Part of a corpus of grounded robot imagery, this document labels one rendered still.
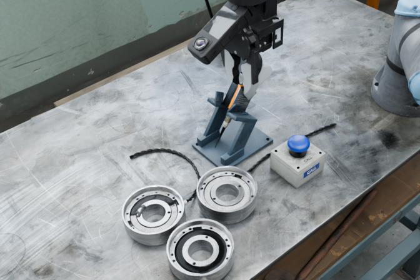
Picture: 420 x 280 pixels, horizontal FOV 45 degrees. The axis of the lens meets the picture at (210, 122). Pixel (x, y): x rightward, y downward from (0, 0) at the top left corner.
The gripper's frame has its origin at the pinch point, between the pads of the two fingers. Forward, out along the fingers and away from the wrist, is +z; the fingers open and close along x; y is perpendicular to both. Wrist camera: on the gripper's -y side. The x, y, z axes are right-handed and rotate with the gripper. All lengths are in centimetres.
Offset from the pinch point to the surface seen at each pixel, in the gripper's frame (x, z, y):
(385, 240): -8, 92, 58
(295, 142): -13.3, 4.4, 1.1
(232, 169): -7.9, 8.3, -9.1
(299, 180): -16.8, 9.8, -1.3
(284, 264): -15.4, 36.9, -2.3
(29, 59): 149, 67, 3
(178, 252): -15.0, 8.9, -26.6
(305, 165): -16.6, 7.4, 0.3
